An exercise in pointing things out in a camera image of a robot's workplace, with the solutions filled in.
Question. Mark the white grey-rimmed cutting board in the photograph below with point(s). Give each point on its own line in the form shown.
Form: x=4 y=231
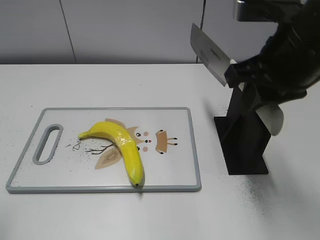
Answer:
x=55 y=160

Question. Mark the black knife stand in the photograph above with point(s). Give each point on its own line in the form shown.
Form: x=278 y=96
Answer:
x=243 y=138

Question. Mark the white-handled kitchen knife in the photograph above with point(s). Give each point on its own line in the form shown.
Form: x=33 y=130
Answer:
x=217 y=62

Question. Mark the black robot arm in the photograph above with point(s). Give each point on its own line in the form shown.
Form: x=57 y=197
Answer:
x=291 y=16

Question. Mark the yellow plastic banana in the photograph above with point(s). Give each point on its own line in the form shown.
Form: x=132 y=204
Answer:
x=127 y=146

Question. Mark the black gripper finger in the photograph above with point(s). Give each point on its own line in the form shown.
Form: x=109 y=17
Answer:
x=247 y=95

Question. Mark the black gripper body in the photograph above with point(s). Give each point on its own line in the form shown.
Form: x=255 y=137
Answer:
x=288 y=66

